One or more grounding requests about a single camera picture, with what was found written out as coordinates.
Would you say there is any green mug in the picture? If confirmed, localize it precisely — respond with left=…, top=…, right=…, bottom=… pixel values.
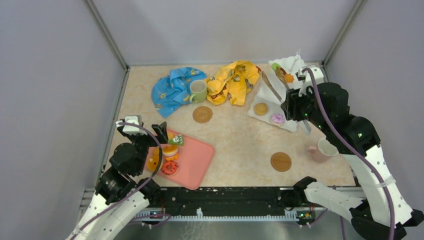
left=189, top=79, right=207, bottom=104

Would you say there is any green round macaron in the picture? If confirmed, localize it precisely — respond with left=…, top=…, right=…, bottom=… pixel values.
left=271, top=62, right=281, bottom=72

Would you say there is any woven rattan coaster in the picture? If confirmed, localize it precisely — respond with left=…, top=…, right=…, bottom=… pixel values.
left=192, top=106, right=213, bottom=124

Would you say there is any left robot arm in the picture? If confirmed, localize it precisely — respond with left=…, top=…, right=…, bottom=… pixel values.
left=68, top=119, right=169, bottom=240

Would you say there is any orange glazed bun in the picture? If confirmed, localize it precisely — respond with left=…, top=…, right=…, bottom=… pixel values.
left=146, top=155, right=163, bottom=172

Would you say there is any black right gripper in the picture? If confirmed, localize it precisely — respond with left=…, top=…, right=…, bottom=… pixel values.
left=281, top=82, right=330, bottom=134

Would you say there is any white tiered dessert stand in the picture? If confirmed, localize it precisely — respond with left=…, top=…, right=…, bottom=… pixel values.
left=247, top=50, right=324, bottom=134

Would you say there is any blue patterned cloth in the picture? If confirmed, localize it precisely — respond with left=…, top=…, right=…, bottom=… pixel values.
left=150, top=67, right=207, bottom=119

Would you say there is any round wooden coaster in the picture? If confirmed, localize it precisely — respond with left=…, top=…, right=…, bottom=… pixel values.
left=270, top=152, right=292, bottom=172

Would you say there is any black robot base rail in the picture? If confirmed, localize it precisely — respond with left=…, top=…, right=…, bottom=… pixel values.
left=145, top=187, right=327, bottom=218

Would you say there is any round tan muffin cake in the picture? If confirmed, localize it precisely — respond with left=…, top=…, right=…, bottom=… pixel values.
left=253, top=103, right=268, bottom=116

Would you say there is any orange swirl cookie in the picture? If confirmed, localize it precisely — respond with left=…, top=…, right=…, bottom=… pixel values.
left=284, top=73, right=295, bottom=83

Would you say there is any metal tongs white handle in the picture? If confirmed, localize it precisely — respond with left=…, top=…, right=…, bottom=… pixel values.
left=256, top=70, right=312, bottom=136

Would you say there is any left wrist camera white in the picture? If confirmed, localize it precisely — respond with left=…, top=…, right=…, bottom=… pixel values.
left=115, top=115, right=147, bottom=136

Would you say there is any pink plastic tray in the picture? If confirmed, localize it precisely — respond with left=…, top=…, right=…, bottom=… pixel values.
left=155, top=134, right=215, bottom=190

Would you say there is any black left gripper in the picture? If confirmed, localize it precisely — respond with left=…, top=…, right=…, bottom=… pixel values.
left=119, top=121, right=169, bottom=175

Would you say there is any yellow patterned cloth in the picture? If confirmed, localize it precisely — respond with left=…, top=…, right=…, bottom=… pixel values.
left=206, top=60, right=262, bottom=106

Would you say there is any green cake slice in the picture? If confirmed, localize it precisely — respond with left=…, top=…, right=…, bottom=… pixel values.
left=168, top=134, right=185, bottom=146

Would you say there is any yellow orange pastry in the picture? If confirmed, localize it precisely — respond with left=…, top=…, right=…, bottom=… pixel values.
left=162, top=145, right=178, bottom=157

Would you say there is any red orange donut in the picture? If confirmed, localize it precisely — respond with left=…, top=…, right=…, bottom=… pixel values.
left=161, top=161, right=179, bottom=176

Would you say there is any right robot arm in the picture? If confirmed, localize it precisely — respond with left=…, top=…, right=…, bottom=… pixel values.
left=281, top=82, right=424, bottom=240

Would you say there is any purple sprinkled donut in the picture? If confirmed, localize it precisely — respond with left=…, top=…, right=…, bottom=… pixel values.
left=269, top=113, right=286, bottom=126

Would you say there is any pink cup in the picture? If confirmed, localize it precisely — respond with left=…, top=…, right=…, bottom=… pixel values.
left=307, top=138, right=339, bottom=163

